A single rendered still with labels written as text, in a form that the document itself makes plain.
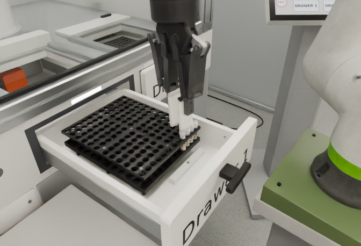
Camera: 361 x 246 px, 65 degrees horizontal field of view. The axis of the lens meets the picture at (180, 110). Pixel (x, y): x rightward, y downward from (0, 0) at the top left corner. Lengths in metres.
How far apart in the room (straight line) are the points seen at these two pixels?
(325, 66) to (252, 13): 1.59
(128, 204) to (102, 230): 0.13
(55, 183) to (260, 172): 1.29
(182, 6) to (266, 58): 1.82
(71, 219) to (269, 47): 1.84
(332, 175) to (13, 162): 0.61
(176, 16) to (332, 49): 0.35
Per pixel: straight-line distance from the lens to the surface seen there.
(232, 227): 1.53
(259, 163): 1.81
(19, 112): 0.59
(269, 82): 2.28
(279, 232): 0.75
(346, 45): 0.65
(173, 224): 0.40
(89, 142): 0.57
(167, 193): 0.54
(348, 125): 0.59
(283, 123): 1.50
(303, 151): 0.73
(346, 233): 0.61
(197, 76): 0.45
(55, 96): 0.61
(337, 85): 0.61
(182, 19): 0.43
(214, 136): 0.62
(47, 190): 0.70
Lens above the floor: 1.25
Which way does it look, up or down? 33 degrees down
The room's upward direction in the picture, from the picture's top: straight up
